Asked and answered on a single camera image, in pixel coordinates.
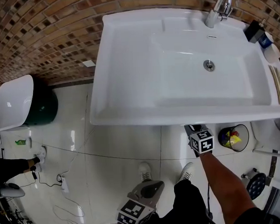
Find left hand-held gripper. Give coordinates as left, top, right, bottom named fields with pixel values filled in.
left=114, top=180, right=167, bottom=224

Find black thick cable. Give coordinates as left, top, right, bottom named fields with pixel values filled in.
left=204, top=182, right=215, bottom=224

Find green label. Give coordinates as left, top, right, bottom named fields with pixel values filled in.
left=14, top=138, right=28, bottom=147

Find person's white left shoe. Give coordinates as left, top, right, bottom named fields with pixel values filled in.
left=137, top=161, right=153, bottom=183

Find white freestanding basin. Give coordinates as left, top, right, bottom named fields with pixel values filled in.
left=0, top=74, right=36, bottom=132

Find black wire trash bin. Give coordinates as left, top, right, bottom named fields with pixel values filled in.
left=217, top=123, right=251, bottom=153

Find white rod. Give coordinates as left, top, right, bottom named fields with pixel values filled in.
left=252, top=148, right=280, bottom=162

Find black metal frame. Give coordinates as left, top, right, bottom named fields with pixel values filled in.
left=0, top=196, right=43, bottom=224

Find person's white right shoe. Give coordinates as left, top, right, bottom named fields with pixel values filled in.
left=174, top=162, right=196, bottom=183

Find black box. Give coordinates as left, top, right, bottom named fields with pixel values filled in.
left=244, top=19, right=267, bottom=44

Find blue and white cup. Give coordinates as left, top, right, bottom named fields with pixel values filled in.
left=258, top=31, right=275, bottom=49

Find white stool seat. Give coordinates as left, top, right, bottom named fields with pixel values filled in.
left=0, top=182, right=26, bottom=199

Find yellow rubbish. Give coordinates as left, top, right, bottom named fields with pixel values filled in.
left=220, top=130, right=243, bottom=148

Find person's black trousers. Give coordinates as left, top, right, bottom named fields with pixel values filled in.
left=134, top=177, right=223, bottom=224

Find metal sink drain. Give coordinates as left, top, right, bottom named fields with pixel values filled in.
left=202, top=59, right=215, bottom=72

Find white power strip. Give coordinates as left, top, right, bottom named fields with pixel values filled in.
left=60, top=178, right=70, bottom=194

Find white ceramic sink top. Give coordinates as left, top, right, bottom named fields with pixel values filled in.
left=83, top=2, right=280, bottom=130

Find white wall plate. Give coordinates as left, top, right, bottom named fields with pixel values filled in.
left=82, top=59, right=96, bottom=68

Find thin floor cable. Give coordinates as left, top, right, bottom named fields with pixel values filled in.
left=40, top=136, right=201, bottom=167

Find person's right forearm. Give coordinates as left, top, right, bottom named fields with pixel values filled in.
left=194, top=148, right=258, bottom=224

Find chrome faucet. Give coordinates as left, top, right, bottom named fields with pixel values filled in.
left=203, top=0, right=234, bottom=29

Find white bathroom fixture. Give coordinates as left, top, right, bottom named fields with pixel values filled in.
left=250, top=118, right=280, bottom=153

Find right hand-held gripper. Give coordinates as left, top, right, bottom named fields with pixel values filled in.
left=183, top=123, right=216, bottom=159

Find white cable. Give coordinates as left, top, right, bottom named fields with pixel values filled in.
left=51, top=188, right=120, bottom=224

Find person's black shirt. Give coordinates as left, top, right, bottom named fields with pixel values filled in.
left=219, top=205, right=280, bottom=224

